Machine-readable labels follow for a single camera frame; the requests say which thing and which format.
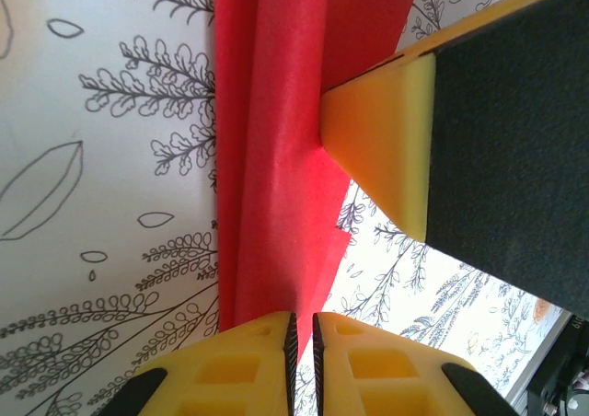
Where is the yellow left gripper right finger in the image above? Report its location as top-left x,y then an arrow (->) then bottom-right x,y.
312,311 -> 514,416

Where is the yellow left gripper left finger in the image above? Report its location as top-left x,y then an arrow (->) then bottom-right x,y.
98,311 -> 296,416

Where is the red square paper sheet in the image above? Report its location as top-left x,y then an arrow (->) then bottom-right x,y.
214,0 -> 423,366

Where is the floral printed table mat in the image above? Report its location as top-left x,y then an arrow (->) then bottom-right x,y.
0,0 -> 589,416

